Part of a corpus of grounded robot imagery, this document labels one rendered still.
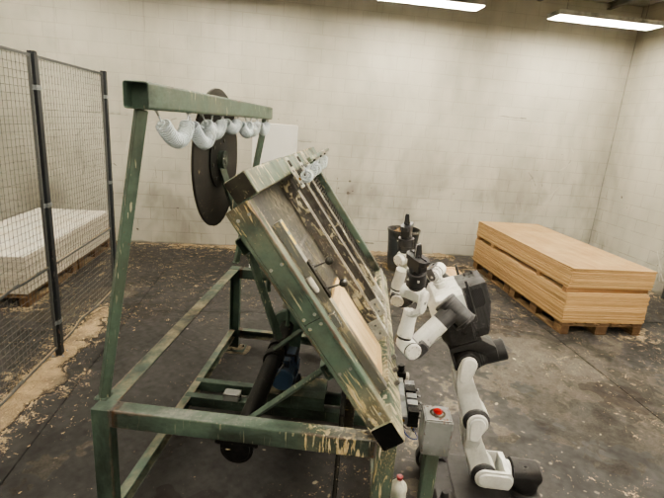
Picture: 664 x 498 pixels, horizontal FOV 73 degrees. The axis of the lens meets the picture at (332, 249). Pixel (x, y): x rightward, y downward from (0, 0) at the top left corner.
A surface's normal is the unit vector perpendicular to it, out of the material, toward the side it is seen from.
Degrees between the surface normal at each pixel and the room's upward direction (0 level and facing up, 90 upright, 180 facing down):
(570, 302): 90
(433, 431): 90
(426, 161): 90
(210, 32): 90
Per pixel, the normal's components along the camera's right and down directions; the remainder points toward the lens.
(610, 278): 0.11, 0.27
